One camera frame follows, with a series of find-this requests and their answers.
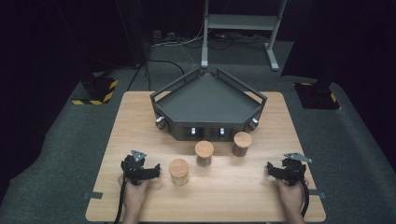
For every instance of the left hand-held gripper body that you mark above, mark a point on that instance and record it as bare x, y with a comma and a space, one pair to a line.
132, 169

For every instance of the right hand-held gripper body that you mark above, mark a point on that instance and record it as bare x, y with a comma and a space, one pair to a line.
294, 171

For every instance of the wooden-lid jar pale contents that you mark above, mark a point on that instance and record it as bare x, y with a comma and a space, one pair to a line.
179, 169

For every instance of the wooden-lid jar dark contents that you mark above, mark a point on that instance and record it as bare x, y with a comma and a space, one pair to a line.
242, 141

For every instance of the wooden-lid jar brown contents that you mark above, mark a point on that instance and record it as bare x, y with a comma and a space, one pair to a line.
204, 151

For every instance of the black corner rack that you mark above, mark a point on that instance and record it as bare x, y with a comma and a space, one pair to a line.
207, 99

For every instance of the person's right hand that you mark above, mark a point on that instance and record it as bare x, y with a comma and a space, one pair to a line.
292, 196

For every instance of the person's left hand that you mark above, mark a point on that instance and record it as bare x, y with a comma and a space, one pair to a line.
134, 194

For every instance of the grey tape piece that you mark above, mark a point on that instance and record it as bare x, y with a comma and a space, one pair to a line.
93, 195
317, 193

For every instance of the yellow-black striped stand base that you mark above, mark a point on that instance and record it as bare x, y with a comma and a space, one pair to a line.
317, 96
99, 91

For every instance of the black power strip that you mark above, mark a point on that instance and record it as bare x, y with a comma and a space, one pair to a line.
157, 36

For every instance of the grey metal stand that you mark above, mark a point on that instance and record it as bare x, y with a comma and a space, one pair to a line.
239, 22

